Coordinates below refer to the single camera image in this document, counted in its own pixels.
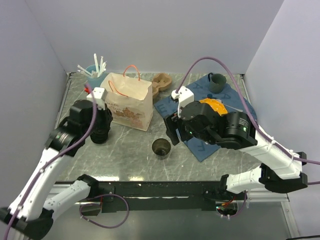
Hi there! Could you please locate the black mounting base rail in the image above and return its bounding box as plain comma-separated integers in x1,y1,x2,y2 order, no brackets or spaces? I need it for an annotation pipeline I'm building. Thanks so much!
68,180,248,214

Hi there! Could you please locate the brown paper takeout bag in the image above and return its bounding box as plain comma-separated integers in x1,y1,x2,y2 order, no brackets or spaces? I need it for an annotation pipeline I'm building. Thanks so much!
100,68,153,131

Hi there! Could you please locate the white wrapped straw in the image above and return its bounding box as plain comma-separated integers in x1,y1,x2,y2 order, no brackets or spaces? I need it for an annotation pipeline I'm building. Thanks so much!
77,64,92,78
93,53,99,73
97,56,105,77

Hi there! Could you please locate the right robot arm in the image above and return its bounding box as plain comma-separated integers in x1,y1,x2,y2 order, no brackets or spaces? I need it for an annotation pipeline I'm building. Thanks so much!
163,101,308,200

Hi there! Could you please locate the dark green mug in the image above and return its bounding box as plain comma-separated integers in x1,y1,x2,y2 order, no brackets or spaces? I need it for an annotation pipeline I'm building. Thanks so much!
208,72,227,94

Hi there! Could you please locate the orange dotted plate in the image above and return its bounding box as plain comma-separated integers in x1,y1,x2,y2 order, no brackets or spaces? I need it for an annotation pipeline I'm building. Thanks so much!
199,98,228,116

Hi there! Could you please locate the dark takeout coffee cup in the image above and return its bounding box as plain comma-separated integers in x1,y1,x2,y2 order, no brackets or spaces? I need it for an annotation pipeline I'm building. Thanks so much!
151,138,171,160

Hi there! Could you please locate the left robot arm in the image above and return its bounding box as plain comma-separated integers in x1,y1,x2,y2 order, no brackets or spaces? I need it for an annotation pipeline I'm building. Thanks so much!
0,100,113,240

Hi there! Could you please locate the blue plastic cup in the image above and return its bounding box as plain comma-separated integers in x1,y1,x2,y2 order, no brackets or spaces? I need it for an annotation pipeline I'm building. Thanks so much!
86,65,108,89

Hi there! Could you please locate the stack of black lids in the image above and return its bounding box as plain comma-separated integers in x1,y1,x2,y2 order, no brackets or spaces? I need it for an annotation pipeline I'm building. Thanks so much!
90,125,110,145

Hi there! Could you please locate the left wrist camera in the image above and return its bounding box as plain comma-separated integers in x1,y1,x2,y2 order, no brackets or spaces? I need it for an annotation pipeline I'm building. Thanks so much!
86,87,107,110

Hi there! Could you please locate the blue letter-print cloth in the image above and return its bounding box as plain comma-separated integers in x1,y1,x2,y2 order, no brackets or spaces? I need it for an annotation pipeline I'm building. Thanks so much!
154,75,246,162

